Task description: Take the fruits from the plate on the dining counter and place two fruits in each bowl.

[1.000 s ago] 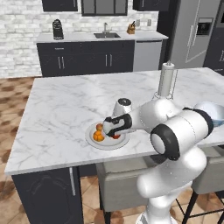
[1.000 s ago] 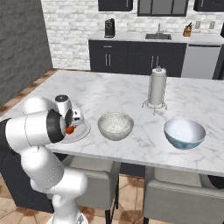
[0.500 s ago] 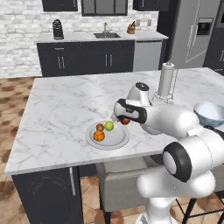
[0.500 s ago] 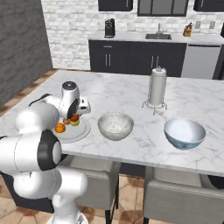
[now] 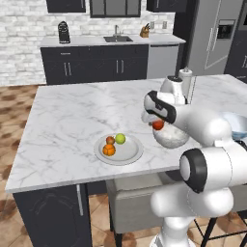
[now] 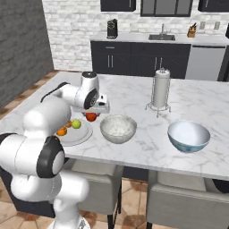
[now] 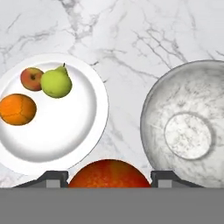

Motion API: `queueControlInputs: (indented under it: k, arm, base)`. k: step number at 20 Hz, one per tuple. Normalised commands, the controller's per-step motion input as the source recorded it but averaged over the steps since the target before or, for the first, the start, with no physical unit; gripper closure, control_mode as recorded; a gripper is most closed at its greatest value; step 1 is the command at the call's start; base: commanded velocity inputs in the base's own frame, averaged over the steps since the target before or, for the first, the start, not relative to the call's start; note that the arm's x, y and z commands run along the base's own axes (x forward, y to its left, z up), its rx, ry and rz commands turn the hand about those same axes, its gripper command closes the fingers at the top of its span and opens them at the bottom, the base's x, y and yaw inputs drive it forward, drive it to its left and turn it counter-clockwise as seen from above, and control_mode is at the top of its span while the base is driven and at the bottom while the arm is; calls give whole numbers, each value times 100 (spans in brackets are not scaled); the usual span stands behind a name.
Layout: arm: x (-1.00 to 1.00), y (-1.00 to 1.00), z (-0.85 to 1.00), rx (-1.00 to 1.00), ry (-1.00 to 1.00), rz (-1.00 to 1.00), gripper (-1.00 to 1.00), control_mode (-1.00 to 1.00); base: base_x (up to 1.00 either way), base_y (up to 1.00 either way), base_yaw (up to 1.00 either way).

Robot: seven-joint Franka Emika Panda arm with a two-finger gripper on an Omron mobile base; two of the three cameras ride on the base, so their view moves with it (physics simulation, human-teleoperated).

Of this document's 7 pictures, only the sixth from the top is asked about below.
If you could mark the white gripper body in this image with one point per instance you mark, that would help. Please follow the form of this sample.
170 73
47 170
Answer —
98 108

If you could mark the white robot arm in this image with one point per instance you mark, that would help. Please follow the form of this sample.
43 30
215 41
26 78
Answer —
44 119

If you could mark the grey speckled bowl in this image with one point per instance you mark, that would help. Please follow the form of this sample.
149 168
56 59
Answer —
118 128

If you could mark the white plate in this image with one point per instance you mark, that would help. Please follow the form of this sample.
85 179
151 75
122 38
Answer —
78 135

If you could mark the blue and white bowl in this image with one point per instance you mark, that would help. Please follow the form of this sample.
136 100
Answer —
188 136

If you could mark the red apple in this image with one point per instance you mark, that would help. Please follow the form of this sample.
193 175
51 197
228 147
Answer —
91 117

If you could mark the green apple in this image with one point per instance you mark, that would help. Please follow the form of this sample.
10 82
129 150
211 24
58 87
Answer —
76 123

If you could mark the small orange fruit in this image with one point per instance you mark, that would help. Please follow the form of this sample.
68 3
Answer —
69 124

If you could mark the dark base cabinets run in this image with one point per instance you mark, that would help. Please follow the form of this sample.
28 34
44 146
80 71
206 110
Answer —
140 59

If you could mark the paper towel roll holder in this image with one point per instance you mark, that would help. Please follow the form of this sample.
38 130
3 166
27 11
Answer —
161 91

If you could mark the grey upholstered chair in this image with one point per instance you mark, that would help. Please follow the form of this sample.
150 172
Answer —
98 188
184 202

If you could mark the black coffee machine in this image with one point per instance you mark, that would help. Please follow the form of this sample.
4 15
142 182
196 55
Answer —
112 28

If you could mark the sink with tap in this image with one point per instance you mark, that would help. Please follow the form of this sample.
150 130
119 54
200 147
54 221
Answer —
162 36

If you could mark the stainless dishwasher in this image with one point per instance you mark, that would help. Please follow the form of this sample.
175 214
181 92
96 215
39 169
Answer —
205 63

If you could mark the dark island base panel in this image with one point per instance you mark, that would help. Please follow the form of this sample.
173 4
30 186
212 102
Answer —
27 205

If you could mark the wooden knife block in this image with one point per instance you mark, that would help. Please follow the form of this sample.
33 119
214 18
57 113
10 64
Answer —
191 31

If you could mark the dark wall cabinet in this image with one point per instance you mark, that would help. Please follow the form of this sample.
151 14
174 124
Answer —
118 5
213 5

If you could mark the glass door wall cabinet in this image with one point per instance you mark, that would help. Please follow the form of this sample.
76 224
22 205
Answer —
166 7

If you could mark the white wall socket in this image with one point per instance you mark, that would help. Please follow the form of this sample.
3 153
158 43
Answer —
217 25
202 25

